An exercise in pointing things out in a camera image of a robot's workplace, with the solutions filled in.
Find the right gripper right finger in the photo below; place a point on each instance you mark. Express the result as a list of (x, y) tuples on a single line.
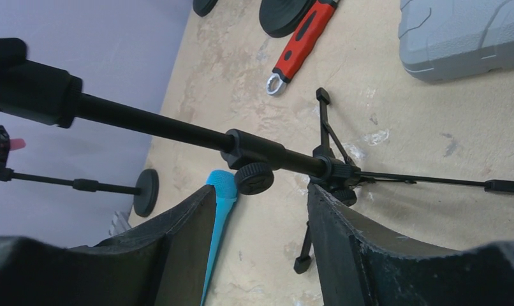
[(361, 262)]

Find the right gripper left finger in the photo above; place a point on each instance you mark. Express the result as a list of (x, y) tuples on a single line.
[(162, 261)]

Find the blue microphone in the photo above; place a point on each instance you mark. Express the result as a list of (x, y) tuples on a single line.
[(226, 196)]

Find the black tripod shock-mount stand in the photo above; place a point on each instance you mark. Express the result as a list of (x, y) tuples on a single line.
[(52, 96)]

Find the black round-base stand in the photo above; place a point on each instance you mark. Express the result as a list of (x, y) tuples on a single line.
[(203, 7), (279, 18)]

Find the pink microphone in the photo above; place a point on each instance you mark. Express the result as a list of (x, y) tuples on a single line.
[(13, 144)]

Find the black round-base back stand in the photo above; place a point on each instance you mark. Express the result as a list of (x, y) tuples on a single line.
[(203, 7)]

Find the red adjustable wrench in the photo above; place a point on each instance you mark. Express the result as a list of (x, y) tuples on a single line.
[(300, 45)]

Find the grey plastic tool case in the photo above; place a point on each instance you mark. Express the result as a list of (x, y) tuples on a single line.
[(446, 40)]

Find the black shock-mount left stand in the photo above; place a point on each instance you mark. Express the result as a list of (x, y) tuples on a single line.
[(145, 192)]

